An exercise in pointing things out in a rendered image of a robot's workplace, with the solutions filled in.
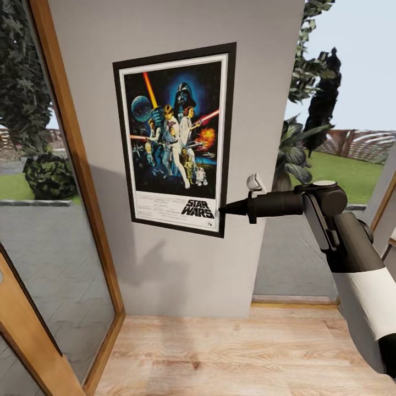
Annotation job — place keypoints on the door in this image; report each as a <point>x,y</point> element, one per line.
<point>61,308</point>

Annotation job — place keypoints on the poster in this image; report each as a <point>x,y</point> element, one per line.
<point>175,114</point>

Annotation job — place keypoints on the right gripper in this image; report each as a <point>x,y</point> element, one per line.
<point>263,205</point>

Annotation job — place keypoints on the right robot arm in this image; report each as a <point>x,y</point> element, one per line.
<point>366,289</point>

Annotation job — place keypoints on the fixed window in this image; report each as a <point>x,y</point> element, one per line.
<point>339,125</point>

